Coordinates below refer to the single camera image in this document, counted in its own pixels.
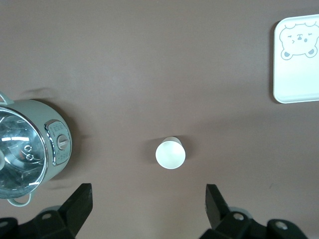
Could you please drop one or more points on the white plastic cup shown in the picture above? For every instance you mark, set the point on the white plastic cup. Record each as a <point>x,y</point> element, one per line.
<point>170,155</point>

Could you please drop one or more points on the grey-green electric cooking pot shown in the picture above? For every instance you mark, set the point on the grey-green electric cooking pot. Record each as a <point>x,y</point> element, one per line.
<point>37,112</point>

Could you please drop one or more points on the brown table cover mat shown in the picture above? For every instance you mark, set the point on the brown table cover mat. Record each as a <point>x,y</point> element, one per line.
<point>149,62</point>

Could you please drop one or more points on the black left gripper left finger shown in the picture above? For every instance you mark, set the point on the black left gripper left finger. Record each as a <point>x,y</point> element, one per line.
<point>74,211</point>

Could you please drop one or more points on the white bear print tray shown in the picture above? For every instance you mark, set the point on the white bear print tray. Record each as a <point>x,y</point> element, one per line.
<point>296,82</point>

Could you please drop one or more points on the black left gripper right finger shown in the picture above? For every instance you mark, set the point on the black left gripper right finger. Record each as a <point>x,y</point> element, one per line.
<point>216,211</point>

